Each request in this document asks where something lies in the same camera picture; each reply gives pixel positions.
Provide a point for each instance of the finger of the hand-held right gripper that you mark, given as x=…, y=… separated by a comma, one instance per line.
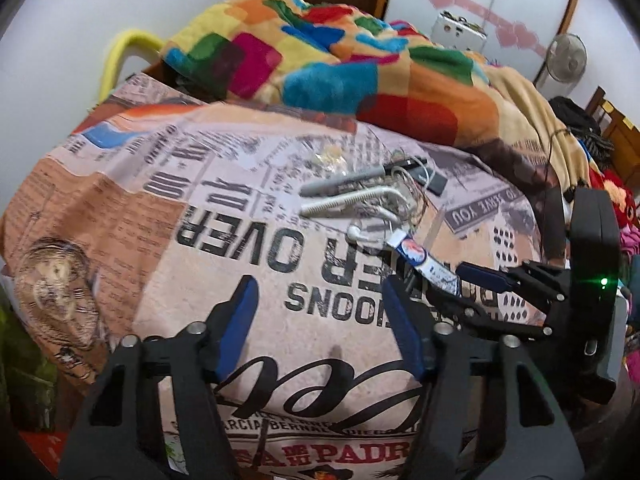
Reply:
x=482, y=277
x=475, y=317

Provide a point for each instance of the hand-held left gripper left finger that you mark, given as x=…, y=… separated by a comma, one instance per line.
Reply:
x=241, y=320

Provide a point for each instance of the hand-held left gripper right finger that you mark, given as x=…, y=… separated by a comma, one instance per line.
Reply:
x=405, y=330

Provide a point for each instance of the white blue toothpaste tube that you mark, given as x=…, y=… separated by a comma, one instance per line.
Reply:
x=425, y=260

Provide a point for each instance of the clear plastic wrapper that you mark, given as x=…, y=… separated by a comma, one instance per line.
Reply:
x=332, y=156

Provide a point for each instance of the red plush toy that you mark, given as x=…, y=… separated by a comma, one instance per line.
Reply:
x=617, y=200

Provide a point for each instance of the small black rectangular item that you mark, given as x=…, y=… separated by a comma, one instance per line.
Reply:
x=435, y=184

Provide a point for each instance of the white earphones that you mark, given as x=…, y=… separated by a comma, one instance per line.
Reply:
x=356, y=232

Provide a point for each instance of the wooden headboard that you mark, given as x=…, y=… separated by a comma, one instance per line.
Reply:
x=622, y=135

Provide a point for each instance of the black bag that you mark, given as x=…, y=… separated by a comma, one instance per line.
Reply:
x=580, y=117

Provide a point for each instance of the grey marker pen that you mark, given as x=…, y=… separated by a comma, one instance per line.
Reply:
x=345, y=180

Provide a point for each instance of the white standing fan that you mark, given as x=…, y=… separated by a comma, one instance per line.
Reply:
x=565, y=57

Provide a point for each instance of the green leaf print bag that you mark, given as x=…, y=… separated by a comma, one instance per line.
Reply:
x=25, y=370

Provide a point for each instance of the red floral cloth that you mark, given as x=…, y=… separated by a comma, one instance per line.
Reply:
x=42, y=455

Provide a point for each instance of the white box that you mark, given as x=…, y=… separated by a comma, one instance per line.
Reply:
x=457, y=32

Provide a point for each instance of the colourful patchwork fleece blanket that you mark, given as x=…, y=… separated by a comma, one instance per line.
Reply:
x=300, y=60

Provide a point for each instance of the white wardrobe with pink hearts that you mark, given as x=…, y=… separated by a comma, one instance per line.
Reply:
x=500, y=0

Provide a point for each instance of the yellow curved tube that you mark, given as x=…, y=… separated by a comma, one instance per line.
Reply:
x=117, y=55

